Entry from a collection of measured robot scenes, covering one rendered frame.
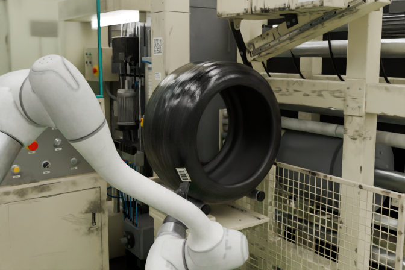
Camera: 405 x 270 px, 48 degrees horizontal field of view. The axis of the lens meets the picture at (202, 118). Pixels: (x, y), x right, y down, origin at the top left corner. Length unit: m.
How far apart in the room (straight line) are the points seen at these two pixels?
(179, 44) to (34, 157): 0.82
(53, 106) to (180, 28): 1.08
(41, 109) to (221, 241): 0.56
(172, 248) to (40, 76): 0.59
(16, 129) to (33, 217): 1.12
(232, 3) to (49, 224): 1.28
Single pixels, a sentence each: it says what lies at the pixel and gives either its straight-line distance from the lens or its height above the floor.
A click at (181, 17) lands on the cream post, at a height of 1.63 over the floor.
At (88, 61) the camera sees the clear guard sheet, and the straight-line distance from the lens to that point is 2.18.
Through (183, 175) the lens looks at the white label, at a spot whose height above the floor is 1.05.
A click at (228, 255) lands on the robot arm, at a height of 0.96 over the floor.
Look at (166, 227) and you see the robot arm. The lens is 1.37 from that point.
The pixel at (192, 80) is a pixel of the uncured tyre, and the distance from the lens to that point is 1.62.
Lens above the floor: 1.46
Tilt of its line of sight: 8 degrees down
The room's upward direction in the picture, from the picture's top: straight up
